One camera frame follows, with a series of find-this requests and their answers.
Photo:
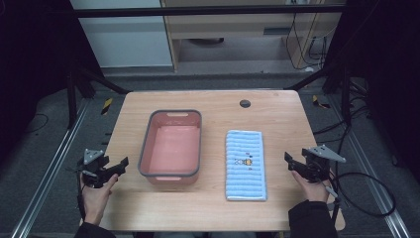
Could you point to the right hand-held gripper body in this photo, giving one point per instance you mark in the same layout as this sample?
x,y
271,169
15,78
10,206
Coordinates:
x,y
317,163

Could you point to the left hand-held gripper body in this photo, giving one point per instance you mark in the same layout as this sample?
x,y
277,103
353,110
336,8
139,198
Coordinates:
x,y
94,167

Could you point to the person's right hand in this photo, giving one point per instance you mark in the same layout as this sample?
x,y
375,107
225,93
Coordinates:
x,y
312,190

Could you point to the person's left hand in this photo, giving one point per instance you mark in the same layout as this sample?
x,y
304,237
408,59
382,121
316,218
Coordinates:
x,y
95,201

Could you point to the blue striped towel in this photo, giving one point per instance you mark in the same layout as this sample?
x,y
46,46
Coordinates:
x,y
246,165

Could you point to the pink basin with grey rim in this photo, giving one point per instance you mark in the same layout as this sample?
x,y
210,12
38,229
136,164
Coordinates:
x,y
171,147

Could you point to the yellow black tape strip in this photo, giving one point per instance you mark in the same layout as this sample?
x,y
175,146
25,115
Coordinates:
x,y
318,102
106,106

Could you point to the black metal stand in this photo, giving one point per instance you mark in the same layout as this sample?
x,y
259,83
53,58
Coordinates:
x,y
345,95
71,99

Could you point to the white cabinet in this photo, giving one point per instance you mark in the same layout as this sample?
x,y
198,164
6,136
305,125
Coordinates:
x,y
125,39

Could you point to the light wooden desk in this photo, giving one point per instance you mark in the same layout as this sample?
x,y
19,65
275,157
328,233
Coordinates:
x,y
231,24

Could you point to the aluminium floor rail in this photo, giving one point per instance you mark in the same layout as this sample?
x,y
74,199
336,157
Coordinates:
x,y
49,172
373,178

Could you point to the black horizontal frame bar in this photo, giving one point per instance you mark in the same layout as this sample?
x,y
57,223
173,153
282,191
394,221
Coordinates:
x,y
198,11

